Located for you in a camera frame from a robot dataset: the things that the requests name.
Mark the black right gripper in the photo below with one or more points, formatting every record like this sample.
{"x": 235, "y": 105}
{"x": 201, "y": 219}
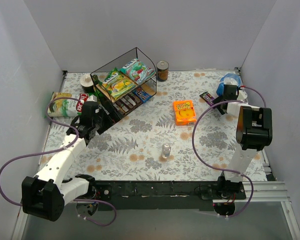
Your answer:
{"x": 220, "y": 103}

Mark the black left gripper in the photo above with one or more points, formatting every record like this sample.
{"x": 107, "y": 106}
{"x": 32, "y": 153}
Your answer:
{"x": 103, "y": 120}

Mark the dark purple M&M's bag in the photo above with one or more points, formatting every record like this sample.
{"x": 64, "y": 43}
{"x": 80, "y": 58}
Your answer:
{"x": 207, "y": 97}

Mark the brown purple chocolate bar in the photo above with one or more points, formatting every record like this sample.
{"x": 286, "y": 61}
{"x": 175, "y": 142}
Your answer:
{"x": 120, "y": 110}

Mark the brown chocolate bar wrapper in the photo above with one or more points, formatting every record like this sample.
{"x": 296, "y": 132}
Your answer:
{"x": 129, "y": 106}

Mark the green Fox's candy bag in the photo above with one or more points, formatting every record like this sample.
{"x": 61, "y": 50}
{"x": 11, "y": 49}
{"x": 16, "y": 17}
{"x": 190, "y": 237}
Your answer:
{"x": 117, "y": 84}

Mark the purple M&M's candy bag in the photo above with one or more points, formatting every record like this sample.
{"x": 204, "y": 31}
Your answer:
{"x": 136, "y": 99}

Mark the blue M&M's candy bag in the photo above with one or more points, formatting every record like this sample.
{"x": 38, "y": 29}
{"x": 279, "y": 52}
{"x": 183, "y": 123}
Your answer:
{"x": 142, "y": 94}

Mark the teal Fox's candy bag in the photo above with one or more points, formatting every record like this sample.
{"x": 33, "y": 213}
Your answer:
{"x": 137, "y": 71}

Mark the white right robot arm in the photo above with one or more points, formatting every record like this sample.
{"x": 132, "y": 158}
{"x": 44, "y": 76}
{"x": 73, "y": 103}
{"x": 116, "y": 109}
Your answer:
{"x": 254, "y": 131}

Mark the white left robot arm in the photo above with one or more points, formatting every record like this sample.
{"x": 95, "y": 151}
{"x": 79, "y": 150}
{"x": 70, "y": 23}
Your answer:
{"x": 45, "y": 195}

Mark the blue M&M's character bag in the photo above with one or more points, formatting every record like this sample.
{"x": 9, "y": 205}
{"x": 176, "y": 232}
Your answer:
{"x": 228, "y": 79}

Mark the green glass bottle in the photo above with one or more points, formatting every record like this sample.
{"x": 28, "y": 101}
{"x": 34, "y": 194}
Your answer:
{"x": 95, "y": 81}

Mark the orange Scrub Daddy box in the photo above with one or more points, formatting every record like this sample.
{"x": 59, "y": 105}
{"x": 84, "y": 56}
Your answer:
{"x": 184, "y": 113}

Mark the dark cup with white lid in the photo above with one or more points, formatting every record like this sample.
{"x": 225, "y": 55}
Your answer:
{"x": 87, "y": 84}

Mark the green cassava chips bag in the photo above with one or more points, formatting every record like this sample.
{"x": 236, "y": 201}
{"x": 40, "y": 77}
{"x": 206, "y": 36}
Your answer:
{"x": 71, "y": 105}

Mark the food tin can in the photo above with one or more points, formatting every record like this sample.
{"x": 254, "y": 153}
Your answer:
{"x": 162, "y": 70}

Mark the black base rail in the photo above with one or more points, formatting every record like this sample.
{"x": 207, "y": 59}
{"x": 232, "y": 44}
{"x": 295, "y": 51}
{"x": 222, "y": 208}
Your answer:
{"x": 163, "y": 195}

